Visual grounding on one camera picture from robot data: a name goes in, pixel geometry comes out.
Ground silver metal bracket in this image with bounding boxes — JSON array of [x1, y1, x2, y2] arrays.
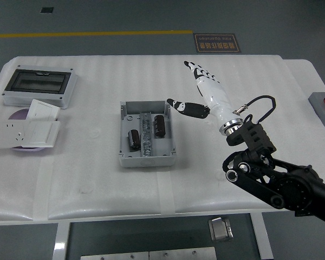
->
[[207, 216, 234, 242]]

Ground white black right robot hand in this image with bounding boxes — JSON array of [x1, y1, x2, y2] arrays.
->
[[166, 60, 242, 127]]

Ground metal rail in junction box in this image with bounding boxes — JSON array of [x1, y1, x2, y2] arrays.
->
[[139, 111, 154, 158]]

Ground white foam mat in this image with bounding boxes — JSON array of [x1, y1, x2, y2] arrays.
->
[[0, 55, 325, 222]]

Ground white switch panel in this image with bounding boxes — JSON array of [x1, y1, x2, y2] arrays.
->
[[23, 120, 61, 148], [26, 99, 61, 122]]

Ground brown floor sign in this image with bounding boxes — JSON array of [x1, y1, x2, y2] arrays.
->
[[192, 33, 242, 54]]

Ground grey metal plate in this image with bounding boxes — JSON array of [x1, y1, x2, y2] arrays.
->
[[148, 246, 217, 260], [80, 251, 150, 260]]

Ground white wall socket panel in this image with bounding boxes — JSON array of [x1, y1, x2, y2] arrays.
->
[[0, 120, 31, 149]]

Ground grey box with dark window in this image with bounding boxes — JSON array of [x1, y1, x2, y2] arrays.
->
[[2, 64, 79, 109]]

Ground purple round plate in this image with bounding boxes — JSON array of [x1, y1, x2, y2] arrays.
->
[[8, 108, 44, 152]]

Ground open grey junction box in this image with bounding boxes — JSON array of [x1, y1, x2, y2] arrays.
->
[[118, 100, 178, 168]]

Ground white table leg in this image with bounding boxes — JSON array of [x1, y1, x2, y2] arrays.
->
[[250, 212, 274, 260], [53, 222, 71, 260]]

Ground grey square base block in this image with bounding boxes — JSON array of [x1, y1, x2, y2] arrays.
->
[[308, 92, 325, 131]]

